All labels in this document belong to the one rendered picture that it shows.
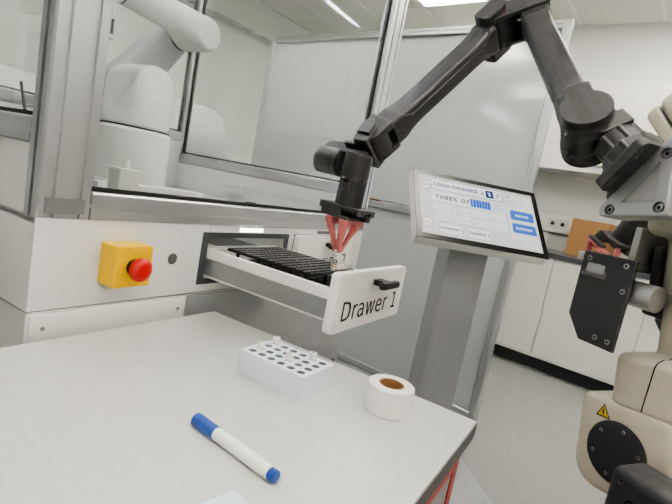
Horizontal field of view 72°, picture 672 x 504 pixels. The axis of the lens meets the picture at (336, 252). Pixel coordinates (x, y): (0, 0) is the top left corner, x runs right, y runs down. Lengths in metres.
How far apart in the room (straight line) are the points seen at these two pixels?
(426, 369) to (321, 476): 1.37
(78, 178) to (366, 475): 0.60
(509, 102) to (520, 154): 0.28
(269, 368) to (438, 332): 1.21
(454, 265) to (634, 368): 1.00
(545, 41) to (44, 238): 0.94
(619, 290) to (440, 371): 1.11
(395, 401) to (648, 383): 0.42
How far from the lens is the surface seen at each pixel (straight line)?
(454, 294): 1.84
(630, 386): 0.93
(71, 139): 0.81
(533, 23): 1.11
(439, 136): 2.72
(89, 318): 0.89
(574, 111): 0.85
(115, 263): 0.83
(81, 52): 0.82
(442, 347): 1.88
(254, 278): 0.92
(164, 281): 0.96
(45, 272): 0.83
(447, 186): 1.82
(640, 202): 0.78
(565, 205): 4.49
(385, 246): 2.81
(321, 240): 1.31
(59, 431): 0.61
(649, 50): 4.68
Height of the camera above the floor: 1.07
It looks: 8 degrees down
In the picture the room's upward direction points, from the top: 11 degrees clockwise
